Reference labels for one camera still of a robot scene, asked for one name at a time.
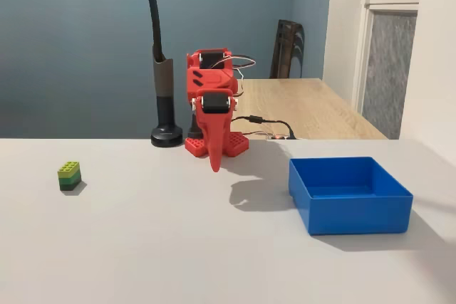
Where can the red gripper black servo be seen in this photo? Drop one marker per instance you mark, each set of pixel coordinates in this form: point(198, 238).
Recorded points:
point(214, 104)

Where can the green yellow block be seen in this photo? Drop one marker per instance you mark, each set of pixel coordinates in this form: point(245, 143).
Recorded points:
point(69, 177)

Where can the red robot arm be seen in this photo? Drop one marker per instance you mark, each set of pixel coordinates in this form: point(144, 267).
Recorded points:
point(210, 79)

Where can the blue square box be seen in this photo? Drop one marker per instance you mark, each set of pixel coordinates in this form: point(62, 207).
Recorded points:
point(356, 215)

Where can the small controller board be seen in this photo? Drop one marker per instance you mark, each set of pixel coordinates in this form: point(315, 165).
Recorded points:
point(277, 136)

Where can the black round base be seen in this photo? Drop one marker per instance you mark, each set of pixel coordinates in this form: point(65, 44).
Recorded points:
point(164, 104)

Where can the dark wooden chair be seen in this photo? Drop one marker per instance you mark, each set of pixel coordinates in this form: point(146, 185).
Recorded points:
point(285, 51)

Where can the white framed frosted glass door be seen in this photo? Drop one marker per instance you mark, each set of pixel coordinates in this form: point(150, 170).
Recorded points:
point(392, 62)

